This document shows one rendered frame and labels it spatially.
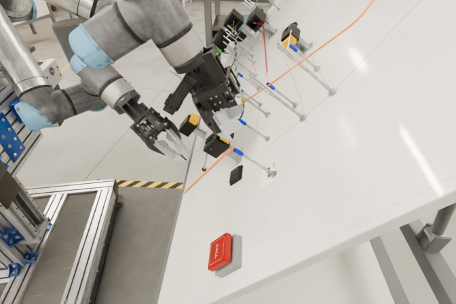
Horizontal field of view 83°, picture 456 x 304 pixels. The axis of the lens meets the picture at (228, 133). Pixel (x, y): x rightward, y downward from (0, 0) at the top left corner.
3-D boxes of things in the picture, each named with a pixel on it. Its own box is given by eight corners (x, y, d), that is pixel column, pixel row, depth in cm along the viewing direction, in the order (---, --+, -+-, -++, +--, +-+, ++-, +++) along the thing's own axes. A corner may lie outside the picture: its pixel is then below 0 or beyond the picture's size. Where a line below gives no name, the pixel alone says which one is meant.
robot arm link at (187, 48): (151, 53, 44) (165, 34, 50) (167, 75, 47) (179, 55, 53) (187, 36, 41) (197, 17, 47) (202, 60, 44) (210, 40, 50)
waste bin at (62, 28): (69, 77, 349) (50, 29, 311) (68, 64, 381) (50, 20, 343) (105, 70, 366) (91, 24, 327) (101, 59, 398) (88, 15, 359)
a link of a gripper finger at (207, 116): (220, 136, 54) (199, 101, 50) (214, 138, 54) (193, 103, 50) (224, 123, 57) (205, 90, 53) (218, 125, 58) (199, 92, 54)
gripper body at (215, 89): (239, 108, 50) (207, 55, 43) (201, 121, 54) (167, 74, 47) (242, 87, 56) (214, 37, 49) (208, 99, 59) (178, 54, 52)
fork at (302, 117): (307, 117, 50) (252, 74, 45) (300, 123, 51) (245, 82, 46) (305, 112, 51) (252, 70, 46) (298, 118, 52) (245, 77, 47)
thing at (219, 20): (210, 42, 145) (210, 30, 141) (216, 24, 173) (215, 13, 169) (269, 43, 144) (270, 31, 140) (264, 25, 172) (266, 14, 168)
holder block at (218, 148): (218, 146, 67) (205, 138, 65) (231, 135, 63) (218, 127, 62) (216, 159, 64) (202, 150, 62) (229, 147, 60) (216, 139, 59)
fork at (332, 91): (338, 91, 46) (281, 42, 41) (330, 98, 47) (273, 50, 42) (335, 86, 48) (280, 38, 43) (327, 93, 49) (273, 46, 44)
